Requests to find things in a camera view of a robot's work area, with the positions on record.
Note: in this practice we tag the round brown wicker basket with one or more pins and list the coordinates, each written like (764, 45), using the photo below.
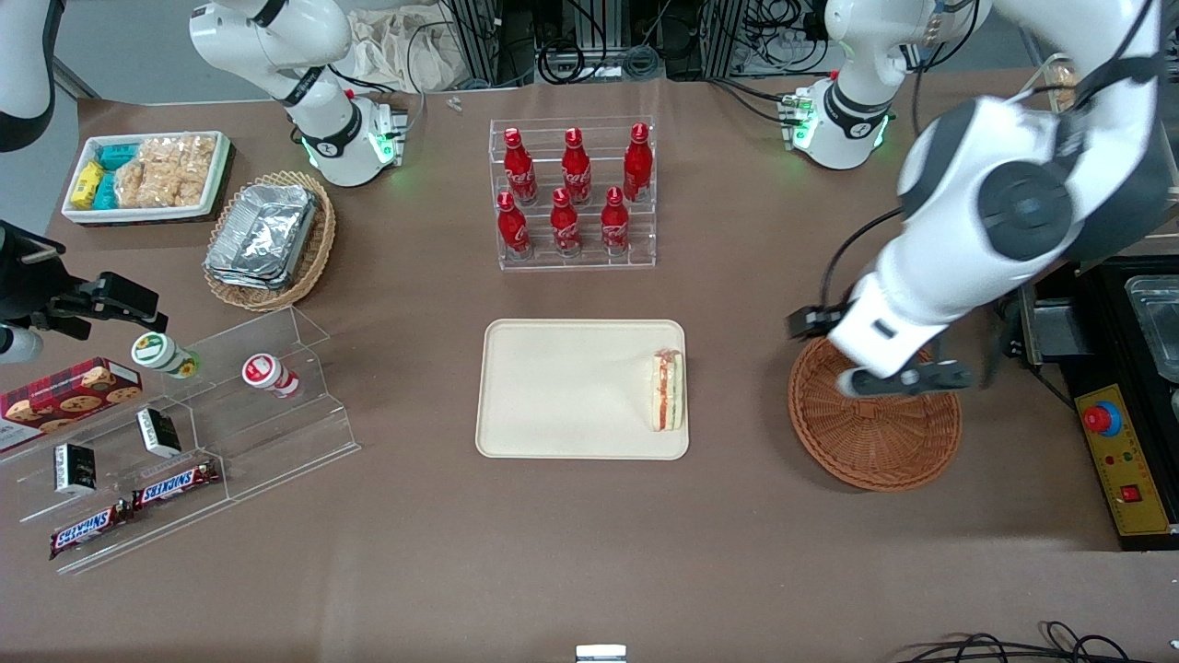
(875, 442)

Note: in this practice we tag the aluminium frame rack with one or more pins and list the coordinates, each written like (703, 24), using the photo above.
(700, 37)

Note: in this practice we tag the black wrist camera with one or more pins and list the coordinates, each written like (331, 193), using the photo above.
(815, 324)

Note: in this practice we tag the white plastic snack bin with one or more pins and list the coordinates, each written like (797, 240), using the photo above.
(147, 215)

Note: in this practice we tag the black fryer appliance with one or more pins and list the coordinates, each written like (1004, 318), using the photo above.
(1151, 414)

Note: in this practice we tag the stacked foil containers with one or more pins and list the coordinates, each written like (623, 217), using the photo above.
(262, 235)

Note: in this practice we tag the red emergency stop button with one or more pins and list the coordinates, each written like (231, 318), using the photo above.
(1100, 419)

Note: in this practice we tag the red rocker switch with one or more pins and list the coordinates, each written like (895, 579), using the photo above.
(1132, 494)

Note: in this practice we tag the clear acrylic bottle rack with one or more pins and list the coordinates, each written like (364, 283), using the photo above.
(571, 262)

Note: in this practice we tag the teal snack packet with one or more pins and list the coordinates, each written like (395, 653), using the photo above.
(107, 191)
(118, 155)

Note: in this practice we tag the clear acrylic stepped shelf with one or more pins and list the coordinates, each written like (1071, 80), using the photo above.
(276, 433)

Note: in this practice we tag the steel fryer pan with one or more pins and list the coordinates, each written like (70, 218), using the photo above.
(1156, 322)

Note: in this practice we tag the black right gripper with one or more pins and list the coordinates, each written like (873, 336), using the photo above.
(26, 281)

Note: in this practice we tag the small white block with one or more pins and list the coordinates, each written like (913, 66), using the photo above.
(601, 654)

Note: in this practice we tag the beige cloth bag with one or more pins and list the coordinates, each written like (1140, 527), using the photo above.
(396, 51)

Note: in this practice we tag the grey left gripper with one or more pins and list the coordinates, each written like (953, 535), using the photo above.
(810, 322)

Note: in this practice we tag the red cola bottle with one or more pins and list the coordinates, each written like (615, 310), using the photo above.
(565, 226)
(520, 170)
(637, 166)
(576, 170)
(614, 226)
(513, 230)

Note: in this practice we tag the Snickers bar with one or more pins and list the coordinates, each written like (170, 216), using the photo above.
(175, 484)
(90, 530)

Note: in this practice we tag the triangle sandwich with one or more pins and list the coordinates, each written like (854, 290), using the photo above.
(666, 391)

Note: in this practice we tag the yellow snack packet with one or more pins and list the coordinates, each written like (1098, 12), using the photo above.
(87, 182)

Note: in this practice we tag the grey metal bracket box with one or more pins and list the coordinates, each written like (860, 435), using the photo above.
(1059, 333)

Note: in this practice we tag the oval tan wicker basket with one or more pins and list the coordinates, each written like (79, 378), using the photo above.
(313, 249)

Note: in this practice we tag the small black carton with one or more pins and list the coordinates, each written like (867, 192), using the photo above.
(158, 433)
(75, 470)

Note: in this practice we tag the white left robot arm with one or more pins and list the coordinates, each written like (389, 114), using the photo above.
(930, 276)

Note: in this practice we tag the yellow control panel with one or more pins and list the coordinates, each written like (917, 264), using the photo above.
(1128, 460)

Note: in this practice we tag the green-capped yogurt bottle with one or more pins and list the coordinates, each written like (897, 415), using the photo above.
(161, 354)

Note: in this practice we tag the bagged rice crackers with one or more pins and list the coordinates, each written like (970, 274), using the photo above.
(1066, 87)

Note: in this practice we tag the red cookie box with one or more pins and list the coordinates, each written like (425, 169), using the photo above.
(64, 396)

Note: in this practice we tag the red-capped yogurt bottle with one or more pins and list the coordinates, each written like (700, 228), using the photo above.
(267, 373)

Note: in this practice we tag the cream plastic tray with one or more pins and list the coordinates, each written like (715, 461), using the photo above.
(562, 391)

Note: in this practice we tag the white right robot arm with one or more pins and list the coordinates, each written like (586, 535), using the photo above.
(322, 138)

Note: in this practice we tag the large rice cracker bag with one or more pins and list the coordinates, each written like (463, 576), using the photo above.
(166, 170)

